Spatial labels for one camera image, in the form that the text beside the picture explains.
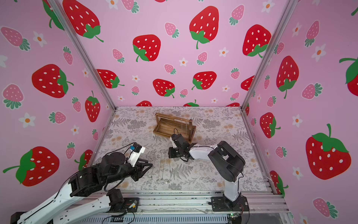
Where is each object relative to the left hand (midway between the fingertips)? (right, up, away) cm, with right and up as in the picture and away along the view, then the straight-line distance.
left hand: (151, 163), depth 65 cm
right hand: (+6, 0, +27) cm, 28 cm away
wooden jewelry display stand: (+2, +16, +44) cm, 47 cm away
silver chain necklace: (0, -11, +22) cm, 24 cm away
